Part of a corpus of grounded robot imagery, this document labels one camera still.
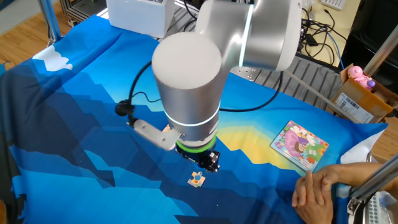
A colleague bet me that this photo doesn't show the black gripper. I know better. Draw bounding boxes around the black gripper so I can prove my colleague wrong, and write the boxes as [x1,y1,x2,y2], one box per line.
[177,151,221,174]

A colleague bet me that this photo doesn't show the yellow car puzzle piece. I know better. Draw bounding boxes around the yellow car puzzle piece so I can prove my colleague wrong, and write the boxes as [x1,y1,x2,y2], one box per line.
[187,171,206,189]

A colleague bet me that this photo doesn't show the person's right forearm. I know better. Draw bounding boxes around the person's right forearm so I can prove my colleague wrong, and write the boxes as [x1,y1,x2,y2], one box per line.
[337,161,398,192]

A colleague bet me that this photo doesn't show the pink flower puzzle board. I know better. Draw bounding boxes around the pink flower puzzle board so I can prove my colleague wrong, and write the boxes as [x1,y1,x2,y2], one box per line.
[269,119,330,172]

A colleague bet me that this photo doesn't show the person's right hand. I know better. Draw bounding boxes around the person's right hand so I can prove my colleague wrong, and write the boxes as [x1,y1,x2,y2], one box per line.
[291,164,340,208]

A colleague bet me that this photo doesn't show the person's left hand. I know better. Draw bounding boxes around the person's left hand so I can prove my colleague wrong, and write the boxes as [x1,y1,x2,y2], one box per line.
[295,185,335,224]

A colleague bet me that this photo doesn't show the thin aluminium bar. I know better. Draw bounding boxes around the thin aluminium bar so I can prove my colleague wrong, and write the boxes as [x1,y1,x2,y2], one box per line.
[284,70,363,124]

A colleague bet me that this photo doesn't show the blue mountain print tablecloth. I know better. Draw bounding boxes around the blue mountain print tablecloth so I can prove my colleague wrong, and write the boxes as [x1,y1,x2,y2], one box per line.
[0,14,389,224]

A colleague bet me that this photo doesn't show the brown cardboard box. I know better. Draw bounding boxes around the brown cardboard box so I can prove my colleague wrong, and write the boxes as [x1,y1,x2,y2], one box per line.
[326,63,398,124]

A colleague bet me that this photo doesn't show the white plastic box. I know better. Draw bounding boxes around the white plastic box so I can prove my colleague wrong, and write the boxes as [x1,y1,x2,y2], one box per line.
[106,0,175,39]

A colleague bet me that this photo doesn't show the pink plastic toy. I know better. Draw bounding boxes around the pink plastic toy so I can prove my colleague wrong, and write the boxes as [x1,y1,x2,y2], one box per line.
[347,65,376,91]

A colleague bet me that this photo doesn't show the clear dotted plastic tray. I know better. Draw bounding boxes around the clear dotted plastic tray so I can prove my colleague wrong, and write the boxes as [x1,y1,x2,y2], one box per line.
[362,191,398,224]

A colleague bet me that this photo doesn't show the beige desk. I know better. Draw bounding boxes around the beige desk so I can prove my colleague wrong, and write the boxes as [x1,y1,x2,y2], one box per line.
[301,0,361,68]

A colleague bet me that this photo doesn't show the white keyboard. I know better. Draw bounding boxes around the white keyboard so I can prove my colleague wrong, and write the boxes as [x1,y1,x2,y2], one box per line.
[320,0,348,11]

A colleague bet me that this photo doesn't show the black cabinet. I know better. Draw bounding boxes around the black cabinet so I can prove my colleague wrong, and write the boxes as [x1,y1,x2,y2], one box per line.
[340,0,398,94]

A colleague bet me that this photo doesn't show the blue grey metal pole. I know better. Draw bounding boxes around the blue grey metal pole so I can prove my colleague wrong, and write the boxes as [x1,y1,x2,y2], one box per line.
[37,0,63,43]

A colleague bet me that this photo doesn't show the thick black camera cable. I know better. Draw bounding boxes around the thick black camera cable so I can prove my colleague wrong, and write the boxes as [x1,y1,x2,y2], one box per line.
[128,60,284,113]

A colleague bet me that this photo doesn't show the silver camera mounting bracket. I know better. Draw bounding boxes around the silver camera mounting bracket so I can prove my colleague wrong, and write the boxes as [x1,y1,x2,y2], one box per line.
[129,119,182,152]

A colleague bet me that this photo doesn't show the thin black cable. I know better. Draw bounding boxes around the thin black cable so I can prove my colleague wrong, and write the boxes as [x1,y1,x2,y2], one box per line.
[132,91,162,103]

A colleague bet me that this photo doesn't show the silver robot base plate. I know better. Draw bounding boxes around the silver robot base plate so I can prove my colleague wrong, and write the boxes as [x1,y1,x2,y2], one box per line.
[229,66,261,82]

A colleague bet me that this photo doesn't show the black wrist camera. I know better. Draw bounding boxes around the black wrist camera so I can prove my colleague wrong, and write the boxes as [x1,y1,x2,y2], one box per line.
[114,99,136,118]

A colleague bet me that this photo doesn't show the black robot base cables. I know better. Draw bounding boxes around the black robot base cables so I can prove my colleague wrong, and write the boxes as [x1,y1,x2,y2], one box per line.
[182,0,206,32]

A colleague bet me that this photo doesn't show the tangled black desk cables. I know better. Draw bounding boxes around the tangled black desk cables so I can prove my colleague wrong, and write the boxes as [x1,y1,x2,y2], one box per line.
[300,9,348,66]

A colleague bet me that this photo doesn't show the aluminium frame profile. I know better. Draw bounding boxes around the aluminium frame profile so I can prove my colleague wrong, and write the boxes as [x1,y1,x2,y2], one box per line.
[363,23,398,77]
[346,154,398,215]

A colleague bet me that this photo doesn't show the blue cable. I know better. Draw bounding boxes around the blue cable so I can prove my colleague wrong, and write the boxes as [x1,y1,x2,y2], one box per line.
[323,29,345,70]

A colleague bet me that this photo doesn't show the black white striped frame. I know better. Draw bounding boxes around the black white striped frame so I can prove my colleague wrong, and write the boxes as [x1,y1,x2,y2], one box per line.
[59,0,108,24]

